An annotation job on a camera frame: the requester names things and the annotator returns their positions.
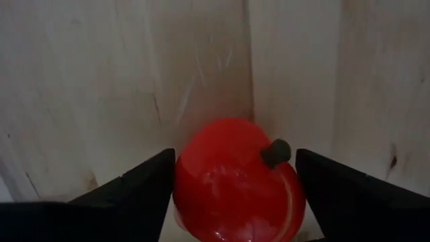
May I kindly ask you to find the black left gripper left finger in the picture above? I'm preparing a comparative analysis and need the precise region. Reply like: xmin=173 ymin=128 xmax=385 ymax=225
xmin=0 ymin=148 xmax=176 ymax=242

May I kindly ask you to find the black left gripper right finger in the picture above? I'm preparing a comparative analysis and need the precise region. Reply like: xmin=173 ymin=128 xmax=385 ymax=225
xmin=295 ymin=149 xmax=430 ymax=242

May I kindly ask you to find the red toy tomato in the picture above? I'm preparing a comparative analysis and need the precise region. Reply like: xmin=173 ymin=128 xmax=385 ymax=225
xmin=172 ymin=117 xmax=307 ymax=242

